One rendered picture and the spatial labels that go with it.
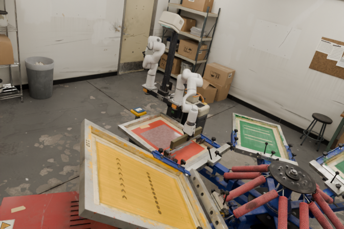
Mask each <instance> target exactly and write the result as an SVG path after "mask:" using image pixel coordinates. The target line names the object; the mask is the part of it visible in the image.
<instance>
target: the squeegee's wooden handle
mask: <svg viewBox="0 0 344 229"><path fill-rule="evenodd" d="M201 131H202V127H198V128H196V129H195V133H194V137H195V136H197V135H200V134H201ZM187 138H188V134H187V133H186V134H184V135H182V136H180V137H178V138H176V139H174V140H172V141H171V143H170V147H169V148H171V149H174V148H175V147H177V146H178V145H180V144H182V143H184V142H186V141H187Z"/></svg>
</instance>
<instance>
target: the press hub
mask: <svg viewBox="0 0 344 229"><path fill-rule="evenodd" d="M269 172H270V174H271V175H272V177H273V178H274V179H275V180H276V181H277V182H278V183H279V186H278V187H277V188H276V189H275V190H276V191H279V190H281V189H282V188H283V186H284V187H285V188H286V189H284V196H285V197H287V198H288V214H287V218H289V217H290V215H293V216H294V217H296V218H297V219H299V208H298V209H292V207H291V201H292V200H291V193H292V191H294V192H297V193H300V194H311V193H313V192H315V190H316V183H315V181H314V179H313V178H312V177H311V176H310V175H309V174H308V173H307V172H306V171H304V170H303V169H301V168H300V167H298V166H296V165H294V164H292V163H289V162H285V161H274V162H272V163H270V165H269ZM255 190H256V191H258V192H259V193H260V194H262V195H263V194H265V193H267V192H269V191H268V188H264V187H260V188H255ZM280 196H283V190H282V191H280V192H278V197H277V198H275V199H273V200H271V201H269V202H267V203H265V204H263V206H264V208H265V209H266V210H267V211H268V213H266V214H259V215H256V218H257V219H258V220H259V221H260V222H261V224H256V225H251V226H250V228H251V229H268V228H270V229H276V228H275V223H274V216H275V217H278V199H279V197H280ZM255 198H256V197H254V196H253V195H252V194H250V193H249V195H248V202H250V201H252V200H253V199H255ZM287 229H299V227H298V226H297V225H295V224H294V223H292V222H291V221H289V220H287Z"/></svg>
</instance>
